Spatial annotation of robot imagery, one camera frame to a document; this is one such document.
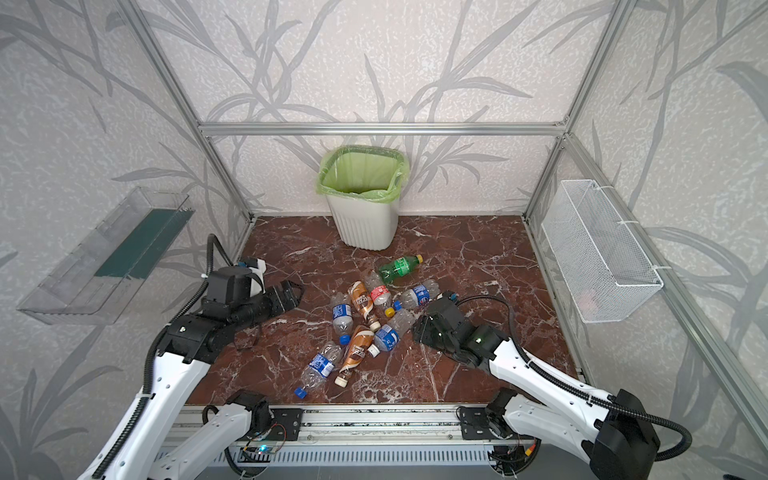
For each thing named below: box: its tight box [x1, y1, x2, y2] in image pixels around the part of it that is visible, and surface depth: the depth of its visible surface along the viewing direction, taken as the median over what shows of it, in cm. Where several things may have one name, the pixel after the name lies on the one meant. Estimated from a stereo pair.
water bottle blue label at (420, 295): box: [393, 279, 441, 311], surface depth 96 cm
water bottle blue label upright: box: [332, 304, 354, 346], surface depth 90 cm
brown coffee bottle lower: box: [335, 325, 375, 388], surface depth 83 cm
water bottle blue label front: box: [294, 342, 342, 399], surface depth 82 cm
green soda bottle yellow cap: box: [378, 254, 424, 284], surface depth 101 cm
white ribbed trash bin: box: [326, 194, 400, 251], surface depth 98 cm
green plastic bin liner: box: [317, 144, 410, 203], surface depth 103 cm
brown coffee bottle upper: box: [348, 281, 381, 332], surface depth 93 cm
